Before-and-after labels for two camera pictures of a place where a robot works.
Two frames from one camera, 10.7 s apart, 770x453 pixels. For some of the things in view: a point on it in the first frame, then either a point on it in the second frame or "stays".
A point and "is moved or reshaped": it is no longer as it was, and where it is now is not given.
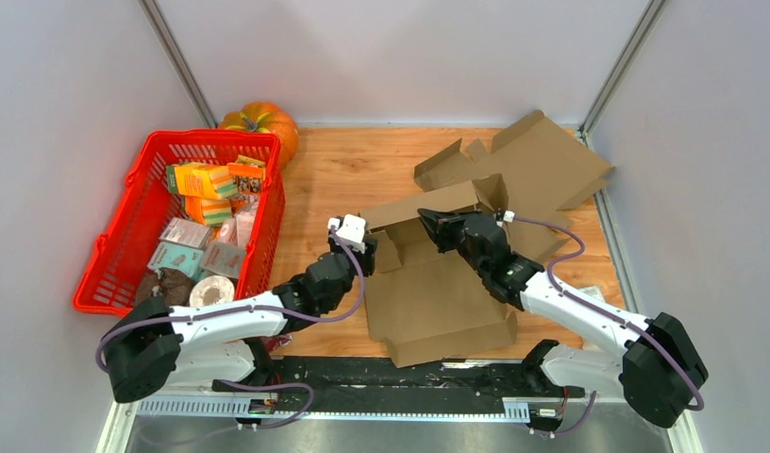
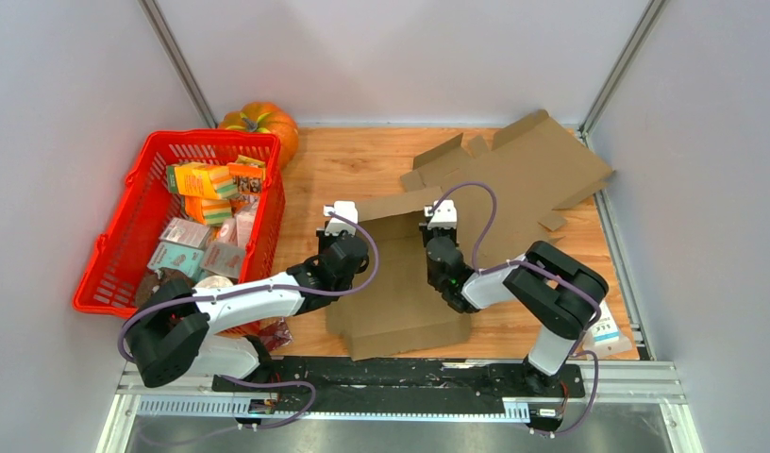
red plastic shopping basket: [138, 209] stays
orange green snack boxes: [213, 181] stays
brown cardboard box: [425, 304] is moved or reshaped
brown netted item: [166, 284] stays
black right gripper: [442, 226] -> [426, 232]
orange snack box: [247, 174] stays
